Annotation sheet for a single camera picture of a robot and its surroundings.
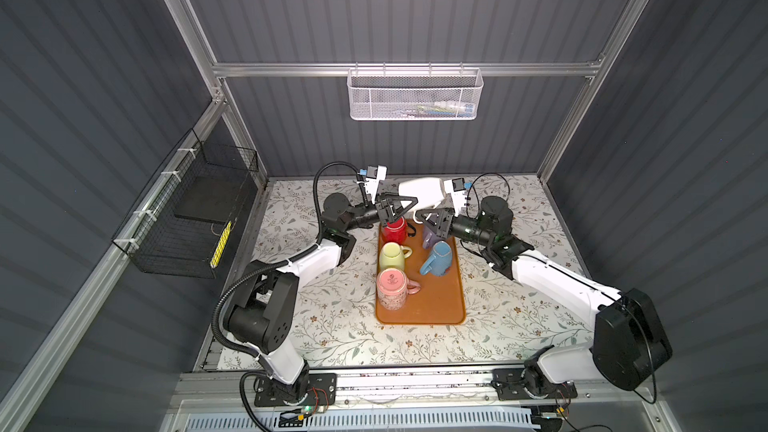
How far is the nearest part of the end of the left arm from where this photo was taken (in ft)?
2.26

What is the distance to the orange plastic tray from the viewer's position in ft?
2.83

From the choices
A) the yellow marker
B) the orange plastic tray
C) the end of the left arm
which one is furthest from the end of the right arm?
the yellow marker
